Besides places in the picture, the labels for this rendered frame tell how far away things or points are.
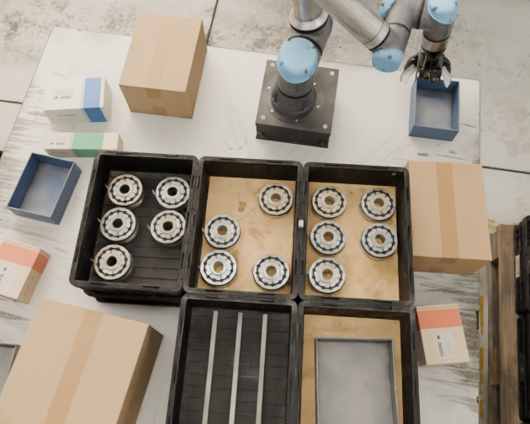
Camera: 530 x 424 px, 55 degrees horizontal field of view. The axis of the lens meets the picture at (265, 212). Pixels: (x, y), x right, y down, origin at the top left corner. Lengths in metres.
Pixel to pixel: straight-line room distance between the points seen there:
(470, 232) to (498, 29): 1.85
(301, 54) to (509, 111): 1.61
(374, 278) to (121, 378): 0.72
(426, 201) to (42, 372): 1.13
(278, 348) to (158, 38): 1.08
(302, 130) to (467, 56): 1.55
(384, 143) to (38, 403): 1.29
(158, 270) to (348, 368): 0.59
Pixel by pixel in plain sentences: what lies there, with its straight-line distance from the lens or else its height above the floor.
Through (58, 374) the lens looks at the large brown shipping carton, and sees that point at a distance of 1.42.
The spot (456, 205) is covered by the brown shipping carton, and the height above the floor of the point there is 0.86.
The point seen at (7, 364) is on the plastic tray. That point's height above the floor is 0.70.
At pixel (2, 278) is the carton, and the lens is 1.68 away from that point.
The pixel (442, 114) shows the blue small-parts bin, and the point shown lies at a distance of 1.90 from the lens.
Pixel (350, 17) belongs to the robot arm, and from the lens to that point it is 1.33.
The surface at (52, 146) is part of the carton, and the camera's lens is 1.82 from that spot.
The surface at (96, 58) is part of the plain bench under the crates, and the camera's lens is 2.05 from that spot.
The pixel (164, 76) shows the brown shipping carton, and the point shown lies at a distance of 1.73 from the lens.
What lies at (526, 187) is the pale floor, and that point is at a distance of 2.74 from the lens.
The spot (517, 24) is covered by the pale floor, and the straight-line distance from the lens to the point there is 3.29.
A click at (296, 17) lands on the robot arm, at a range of 1.58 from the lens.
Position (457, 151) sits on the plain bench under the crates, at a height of 0.70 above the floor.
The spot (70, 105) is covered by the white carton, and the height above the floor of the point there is 0.79.
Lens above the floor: 2.22
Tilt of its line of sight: 68 degrees down
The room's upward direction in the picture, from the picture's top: 1 degrees counter-clockwise
